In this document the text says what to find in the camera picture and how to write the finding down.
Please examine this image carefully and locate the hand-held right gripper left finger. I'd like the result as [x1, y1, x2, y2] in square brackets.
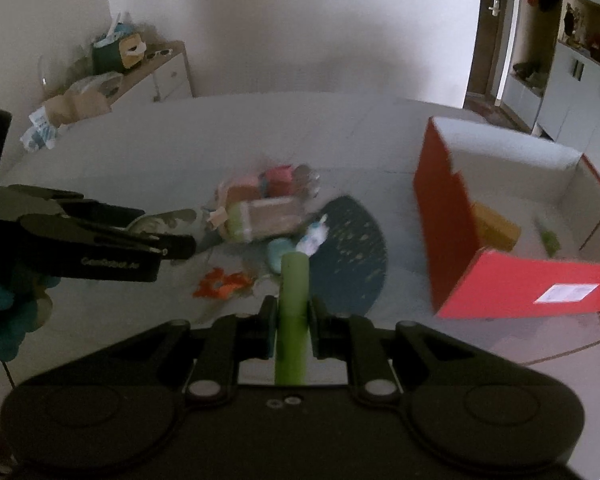
[75, 295, 277, 406]

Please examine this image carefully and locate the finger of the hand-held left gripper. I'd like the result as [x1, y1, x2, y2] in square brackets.
[0, 185, 147, 231]
[22, 214, 197, 261]

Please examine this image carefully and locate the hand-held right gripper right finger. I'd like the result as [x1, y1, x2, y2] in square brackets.
[307, 296, 526, 407]

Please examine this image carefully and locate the round metal tin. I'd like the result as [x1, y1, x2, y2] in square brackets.
[129, 208, 199, 240]

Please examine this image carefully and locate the green plastic tube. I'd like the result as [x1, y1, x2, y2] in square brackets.
[274, 252, 311, 387]

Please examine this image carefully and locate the pink cube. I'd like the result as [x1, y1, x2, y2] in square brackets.
[264, 165, 297, 197]

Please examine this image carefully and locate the red cardboard box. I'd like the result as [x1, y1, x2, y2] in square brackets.
[412, 116, 600, 321]

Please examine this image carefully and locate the person's left hand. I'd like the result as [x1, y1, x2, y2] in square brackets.
[0, 275, 52, 361]

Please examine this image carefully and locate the orange flower-shaped toy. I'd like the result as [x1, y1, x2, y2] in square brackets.
[193, 267, 252, 302]

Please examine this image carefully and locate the light blue round item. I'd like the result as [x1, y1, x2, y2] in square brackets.
[266, 238, 297, 275]

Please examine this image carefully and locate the orange-pink block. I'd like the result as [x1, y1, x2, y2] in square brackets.
[227, 180, 262, 207]

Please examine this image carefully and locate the dark blue fan-shaped mat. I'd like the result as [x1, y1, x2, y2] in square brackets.
[280, 195, 389, 318]

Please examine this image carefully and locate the white and blue small toy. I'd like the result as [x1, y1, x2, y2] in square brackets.
[296, 214, 329, 257]

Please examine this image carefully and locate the white and blue packet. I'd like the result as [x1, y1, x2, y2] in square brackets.
[20, 106, 62, 152]

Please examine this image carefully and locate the brown paper bag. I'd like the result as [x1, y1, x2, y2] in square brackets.
[42, 87, 112, 125]

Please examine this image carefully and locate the clear plastic bag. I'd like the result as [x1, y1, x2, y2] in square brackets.
[67, 71, 124, 99]

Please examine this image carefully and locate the white drawer cabinet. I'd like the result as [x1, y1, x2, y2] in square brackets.
[105, 41, 194, 104]

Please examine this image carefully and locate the teal tissue box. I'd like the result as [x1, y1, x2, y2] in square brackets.
[92, 22, 127, 75]

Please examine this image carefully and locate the yellow tissue box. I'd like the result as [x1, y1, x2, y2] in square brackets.
[119, 34, 147, 69]

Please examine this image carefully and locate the yellow block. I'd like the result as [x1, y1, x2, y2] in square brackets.
[474, 203, 522, 252]

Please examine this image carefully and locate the small green item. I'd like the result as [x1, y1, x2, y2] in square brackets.
[536, 219, 562, 257]

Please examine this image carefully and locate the brown door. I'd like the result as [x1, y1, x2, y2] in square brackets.
[464, 0, 521, 108]

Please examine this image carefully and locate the grey wall cabinet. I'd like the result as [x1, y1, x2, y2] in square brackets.
[502, 0, 600, 181]

